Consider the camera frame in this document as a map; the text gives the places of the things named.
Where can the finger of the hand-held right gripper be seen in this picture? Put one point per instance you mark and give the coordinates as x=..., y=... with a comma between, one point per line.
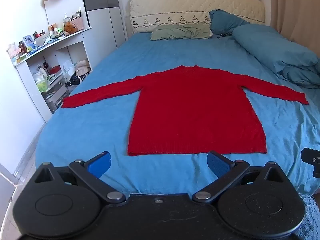
x=311, y=160

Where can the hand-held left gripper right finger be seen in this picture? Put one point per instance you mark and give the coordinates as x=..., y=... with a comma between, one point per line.
x=217, y=163

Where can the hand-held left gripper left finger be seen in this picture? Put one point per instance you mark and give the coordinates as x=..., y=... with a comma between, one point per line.
x=100, y=163

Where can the red knit sweater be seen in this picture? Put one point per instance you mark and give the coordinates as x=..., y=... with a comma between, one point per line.
x=195, y=110

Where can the bed with blue sheet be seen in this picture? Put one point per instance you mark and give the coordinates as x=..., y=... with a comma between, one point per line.
x=100, y=130

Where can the fluffy blue rug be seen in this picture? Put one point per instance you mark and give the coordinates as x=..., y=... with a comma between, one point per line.
x=311, y=215

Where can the beige cloth bag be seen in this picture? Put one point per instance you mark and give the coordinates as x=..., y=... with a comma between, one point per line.
x=82, y=67

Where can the red box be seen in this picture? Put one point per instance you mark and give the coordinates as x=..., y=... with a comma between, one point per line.
x=55, y=70

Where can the white shelf unit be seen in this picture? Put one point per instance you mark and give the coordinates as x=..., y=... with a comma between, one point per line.
x=27, y=87

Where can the blue duvet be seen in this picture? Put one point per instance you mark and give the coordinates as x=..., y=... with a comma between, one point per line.
x=275, y=50

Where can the small black object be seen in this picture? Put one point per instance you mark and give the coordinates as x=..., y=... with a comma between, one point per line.
x=222, y=35

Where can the green pillow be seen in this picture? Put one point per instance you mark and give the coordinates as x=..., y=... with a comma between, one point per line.
x=180, y=32

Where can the brown teddy bear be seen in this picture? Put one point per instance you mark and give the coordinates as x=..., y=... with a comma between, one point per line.
x=70, y=28

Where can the white and grey wardrobe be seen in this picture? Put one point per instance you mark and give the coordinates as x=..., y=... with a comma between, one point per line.
x=105, y=22

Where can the pink box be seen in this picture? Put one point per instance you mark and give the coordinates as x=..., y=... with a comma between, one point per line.
x=78, y=23

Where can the blue pillow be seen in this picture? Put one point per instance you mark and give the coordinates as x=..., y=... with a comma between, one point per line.
x=225, y=20

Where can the white bottle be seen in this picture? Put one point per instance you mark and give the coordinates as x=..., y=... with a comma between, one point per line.
x=66, y=20

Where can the beige curtain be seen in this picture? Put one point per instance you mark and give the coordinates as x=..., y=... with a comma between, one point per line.
x=292, y=5

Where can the cream quilted headboard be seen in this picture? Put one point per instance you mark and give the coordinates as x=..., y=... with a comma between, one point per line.
x=190, y=5

